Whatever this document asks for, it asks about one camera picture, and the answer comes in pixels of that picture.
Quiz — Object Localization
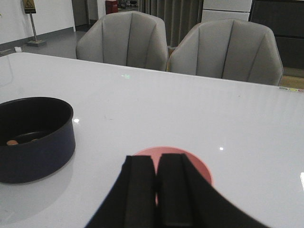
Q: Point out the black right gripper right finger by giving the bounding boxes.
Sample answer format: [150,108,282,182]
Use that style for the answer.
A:
[157,153,265,228]

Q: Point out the right grey upholstered chair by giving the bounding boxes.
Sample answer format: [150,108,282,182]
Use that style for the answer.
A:
[169,19,283,86]

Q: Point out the yellow sign on stand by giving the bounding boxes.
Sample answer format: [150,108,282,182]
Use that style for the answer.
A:
[22,0,47,47]

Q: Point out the red bin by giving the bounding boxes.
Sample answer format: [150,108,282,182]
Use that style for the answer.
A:
[105,0,118,14]

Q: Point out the grey upholstered chair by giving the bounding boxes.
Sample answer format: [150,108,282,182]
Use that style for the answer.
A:
[169,19,283,86]
[76,11,169,71]

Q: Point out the grey curtain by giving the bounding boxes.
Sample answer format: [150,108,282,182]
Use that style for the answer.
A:
[139,0,203,48]

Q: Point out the orange ham slices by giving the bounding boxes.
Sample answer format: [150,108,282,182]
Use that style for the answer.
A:
[6,138,38,146]

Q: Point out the left grey upholstered chair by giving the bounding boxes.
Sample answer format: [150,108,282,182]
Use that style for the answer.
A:
[76,11,169,71]

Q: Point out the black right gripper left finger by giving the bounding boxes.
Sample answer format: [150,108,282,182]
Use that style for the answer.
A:
[86,155,156,228]

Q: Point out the dark grey counter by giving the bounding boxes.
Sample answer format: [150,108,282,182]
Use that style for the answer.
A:
[250,0,304,69]

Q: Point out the dark blue saucepan purple handle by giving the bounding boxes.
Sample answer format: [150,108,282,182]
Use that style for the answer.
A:
[0,97,76,184]

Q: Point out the pink bowl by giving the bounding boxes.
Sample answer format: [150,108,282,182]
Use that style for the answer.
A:
[132,146,214,206]

